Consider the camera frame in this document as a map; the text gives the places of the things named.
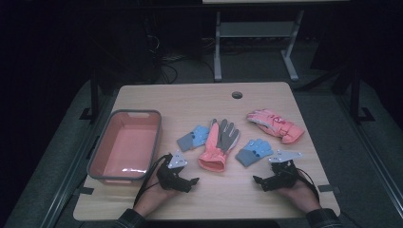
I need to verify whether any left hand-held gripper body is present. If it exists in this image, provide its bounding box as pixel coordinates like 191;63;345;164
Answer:
156;149;189;192

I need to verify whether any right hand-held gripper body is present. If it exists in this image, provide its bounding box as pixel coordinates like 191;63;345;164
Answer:
268;149;304;188

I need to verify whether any small blue grey knit glove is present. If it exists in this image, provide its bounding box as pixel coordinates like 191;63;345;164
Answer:
176;124;211;152
235;138;275;168

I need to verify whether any pink glove with grey palm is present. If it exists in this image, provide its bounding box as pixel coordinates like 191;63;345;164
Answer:
197;118;240;173

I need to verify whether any pink plastic bin grey rim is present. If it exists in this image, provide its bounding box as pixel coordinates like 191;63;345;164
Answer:
86;108;163;186

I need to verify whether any person's right hand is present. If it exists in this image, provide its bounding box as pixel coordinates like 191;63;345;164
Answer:
278;182;322;214

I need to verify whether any person's left hand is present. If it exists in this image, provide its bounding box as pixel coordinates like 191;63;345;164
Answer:
133;175;182;219

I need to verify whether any grey tape strip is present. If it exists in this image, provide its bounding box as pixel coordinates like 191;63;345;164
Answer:
73;185;96;197
317;183;341;195

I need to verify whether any pink padded ski glove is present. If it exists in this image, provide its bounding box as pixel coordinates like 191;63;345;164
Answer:
245;108;306;145

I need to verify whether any right hand-held gripper black cable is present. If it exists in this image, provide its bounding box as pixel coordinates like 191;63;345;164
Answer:
296;167;320;202

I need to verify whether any black stand post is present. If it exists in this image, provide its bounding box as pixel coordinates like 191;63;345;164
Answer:
79;65;101;124
349;63;376;124

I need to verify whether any bundle of floor cables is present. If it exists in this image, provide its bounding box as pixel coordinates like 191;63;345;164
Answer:
146;33;217;86

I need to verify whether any white metal table frame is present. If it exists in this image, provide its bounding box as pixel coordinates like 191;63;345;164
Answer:
213;9;305;83

